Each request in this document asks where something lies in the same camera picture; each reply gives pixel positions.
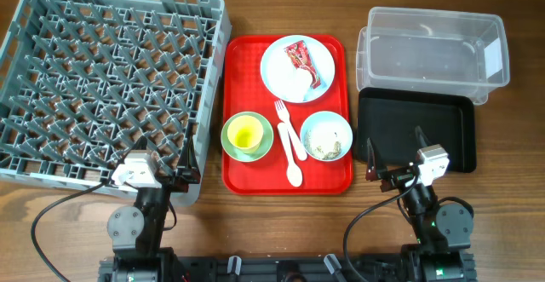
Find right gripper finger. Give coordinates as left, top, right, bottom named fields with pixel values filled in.
left=415, top=126, right=431, bottom=149
left=365, top=138, right=387, bottom=181

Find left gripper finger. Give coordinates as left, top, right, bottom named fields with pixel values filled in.
left=176, top=139, right=200, bottom=176
left=125, top=135, right=148, bottom=163

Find light blue bowl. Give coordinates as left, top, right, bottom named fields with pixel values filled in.
left=300, top=111, right=353, bottom=162

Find rice and food scraps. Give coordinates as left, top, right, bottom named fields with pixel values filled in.
left=305, top=124, right=341, bottom=161

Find yellow cup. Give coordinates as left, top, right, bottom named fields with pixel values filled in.
left=227, top=115, right=264, bottom=153

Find green saucer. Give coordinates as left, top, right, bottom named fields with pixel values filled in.
left=221, top=112, right=274, bottom=163

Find white napkin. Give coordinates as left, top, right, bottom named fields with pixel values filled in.
left=287, top=68, right=313, bottom=101

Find red snack wrapper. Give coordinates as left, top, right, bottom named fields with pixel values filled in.
left=284, top=40, right=321, bottom=89

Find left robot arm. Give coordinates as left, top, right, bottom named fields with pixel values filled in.
left=98, top=136, right=201, bottom=282

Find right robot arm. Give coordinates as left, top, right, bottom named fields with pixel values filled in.
left=366, top=127, right=476, bottom=281

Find black waste tray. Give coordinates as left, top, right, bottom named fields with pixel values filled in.
left=354, top=88, right=477, bottom=173

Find grey dishwasher rack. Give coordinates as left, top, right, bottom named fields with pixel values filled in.
left=1, top=0, right=232, bottom=190

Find white plastic spoon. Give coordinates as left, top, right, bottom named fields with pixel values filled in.
left=277, top=122, right=303, bottom=187

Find clear plastic bin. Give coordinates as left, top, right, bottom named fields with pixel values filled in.
left=355, top=7, right=510, bottom=105

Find red serving tray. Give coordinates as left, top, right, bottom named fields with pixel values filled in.
left=222, top=34, right=353, bottom=195

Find pink plastic fork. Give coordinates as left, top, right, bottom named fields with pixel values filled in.
left=274, top=100, right=307, bottom=161

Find light blue plate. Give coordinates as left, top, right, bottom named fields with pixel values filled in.
left=260, top=35, right=336, bottom=103

